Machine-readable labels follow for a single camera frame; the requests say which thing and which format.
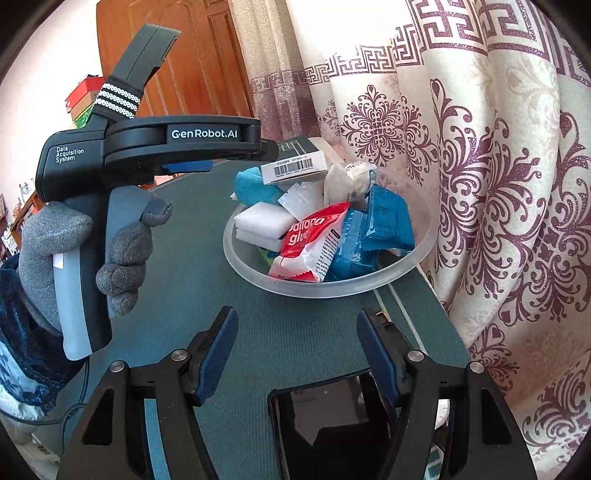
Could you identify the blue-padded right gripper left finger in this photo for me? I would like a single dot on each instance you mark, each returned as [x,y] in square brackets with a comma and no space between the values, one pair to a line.
[110,439]

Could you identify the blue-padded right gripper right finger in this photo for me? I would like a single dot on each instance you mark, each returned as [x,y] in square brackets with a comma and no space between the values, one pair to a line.
[483,441]

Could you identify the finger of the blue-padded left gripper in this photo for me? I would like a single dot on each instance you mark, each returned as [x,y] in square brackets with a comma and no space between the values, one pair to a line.
[187,167]

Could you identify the teal cloth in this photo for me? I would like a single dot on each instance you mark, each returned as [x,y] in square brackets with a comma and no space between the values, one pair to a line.
[249,188]

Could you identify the white medicine box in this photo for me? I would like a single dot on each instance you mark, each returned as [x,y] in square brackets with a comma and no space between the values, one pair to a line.
[297,158]

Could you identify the red balloon glue packet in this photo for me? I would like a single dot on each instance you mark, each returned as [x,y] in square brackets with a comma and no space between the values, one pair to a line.
[310,245]

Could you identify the white printed plastic packet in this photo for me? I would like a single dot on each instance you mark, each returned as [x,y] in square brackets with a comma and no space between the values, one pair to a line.
[349,182]

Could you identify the blue wipes packet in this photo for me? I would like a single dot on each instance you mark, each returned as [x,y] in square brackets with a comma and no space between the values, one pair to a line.
[351,260]

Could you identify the blue snack packet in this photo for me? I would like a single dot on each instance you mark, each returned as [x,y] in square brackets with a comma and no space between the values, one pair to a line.
[389,224]

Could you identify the green dotted toy block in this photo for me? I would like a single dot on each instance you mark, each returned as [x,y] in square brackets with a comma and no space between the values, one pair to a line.
[267,256]

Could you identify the grey gloved left hand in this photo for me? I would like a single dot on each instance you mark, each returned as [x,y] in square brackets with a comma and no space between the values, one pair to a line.
[58,229]

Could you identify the stacked boxes on shelf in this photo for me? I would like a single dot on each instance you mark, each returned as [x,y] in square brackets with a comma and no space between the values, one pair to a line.
[79,102]

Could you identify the brown wooden door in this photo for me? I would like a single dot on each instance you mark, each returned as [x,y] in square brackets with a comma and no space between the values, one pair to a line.
[204,72]

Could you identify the clear plastic bowl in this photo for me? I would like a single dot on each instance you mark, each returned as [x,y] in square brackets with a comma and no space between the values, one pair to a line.
[392,263]

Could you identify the wooden bookshelf with books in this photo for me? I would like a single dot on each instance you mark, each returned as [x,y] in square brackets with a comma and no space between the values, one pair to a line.
[12,223]

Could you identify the black smartphone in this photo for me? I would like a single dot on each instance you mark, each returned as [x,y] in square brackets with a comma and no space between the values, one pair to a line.
[333,429]

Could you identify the patterned white purple curtain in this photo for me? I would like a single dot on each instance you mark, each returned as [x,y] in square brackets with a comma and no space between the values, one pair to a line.
[486,106]

